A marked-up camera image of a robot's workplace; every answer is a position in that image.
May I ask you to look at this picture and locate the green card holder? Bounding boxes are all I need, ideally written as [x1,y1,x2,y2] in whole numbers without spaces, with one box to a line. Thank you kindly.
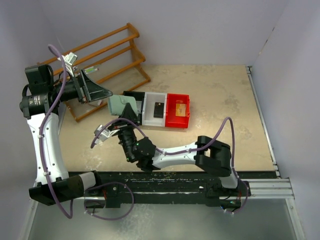
[107,95,139,116]

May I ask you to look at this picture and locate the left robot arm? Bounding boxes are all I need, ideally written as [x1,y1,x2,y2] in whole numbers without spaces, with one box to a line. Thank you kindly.
[19,64,113,206]

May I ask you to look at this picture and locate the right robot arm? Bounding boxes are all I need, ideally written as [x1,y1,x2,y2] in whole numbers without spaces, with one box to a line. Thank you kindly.
[108,103,249,196]

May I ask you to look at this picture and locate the black credit card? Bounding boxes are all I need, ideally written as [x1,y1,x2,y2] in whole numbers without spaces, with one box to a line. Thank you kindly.
[153,102,165,118]

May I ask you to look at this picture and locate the orange credit card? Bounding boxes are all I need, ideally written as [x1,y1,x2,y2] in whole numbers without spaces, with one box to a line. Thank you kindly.
[175,100,187,117]

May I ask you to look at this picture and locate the black plastic bin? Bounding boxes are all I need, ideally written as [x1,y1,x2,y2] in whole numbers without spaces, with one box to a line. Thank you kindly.
[123,91,145,125]

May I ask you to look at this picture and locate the pens on rack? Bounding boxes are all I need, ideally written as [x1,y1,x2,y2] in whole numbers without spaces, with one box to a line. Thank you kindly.
[84,65,99,74]

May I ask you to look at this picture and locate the white plastic bin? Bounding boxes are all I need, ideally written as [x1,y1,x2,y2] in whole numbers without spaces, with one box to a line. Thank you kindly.
[141,92,167,127]

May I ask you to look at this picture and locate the wooden rack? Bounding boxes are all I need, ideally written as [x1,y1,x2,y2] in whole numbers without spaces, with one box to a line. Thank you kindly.
[36,22,152,123]

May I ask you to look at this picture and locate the red plastic bin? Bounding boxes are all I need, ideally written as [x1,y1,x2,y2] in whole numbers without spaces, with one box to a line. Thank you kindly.
[164,93,190,129]

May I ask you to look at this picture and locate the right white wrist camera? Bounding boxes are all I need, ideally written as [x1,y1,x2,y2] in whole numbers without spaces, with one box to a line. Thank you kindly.
[94,124,118,144]

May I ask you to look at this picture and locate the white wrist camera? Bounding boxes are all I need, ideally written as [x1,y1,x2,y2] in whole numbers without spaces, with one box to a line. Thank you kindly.
[62,52,78,77]
[94,124,118,144]

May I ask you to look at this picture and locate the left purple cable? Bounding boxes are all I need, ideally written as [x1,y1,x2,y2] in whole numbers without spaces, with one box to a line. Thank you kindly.
[39,44,75,220]

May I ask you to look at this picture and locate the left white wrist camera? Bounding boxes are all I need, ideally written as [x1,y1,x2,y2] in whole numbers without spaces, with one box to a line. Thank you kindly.
[62,52,78,77]

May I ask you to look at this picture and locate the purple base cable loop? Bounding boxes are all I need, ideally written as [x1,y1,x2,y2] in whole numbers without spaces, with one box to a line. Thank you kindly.
[83,183,136,222]

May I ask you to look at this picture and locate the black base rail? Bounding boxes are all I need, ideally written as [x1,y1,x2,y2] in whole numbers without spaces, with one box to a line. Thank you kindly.
[84,171,251,209]

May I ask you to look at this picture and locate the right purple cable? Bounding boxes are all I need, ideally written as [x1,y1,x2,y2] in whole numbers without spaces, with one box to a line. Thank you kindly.
[90,116,250,216]

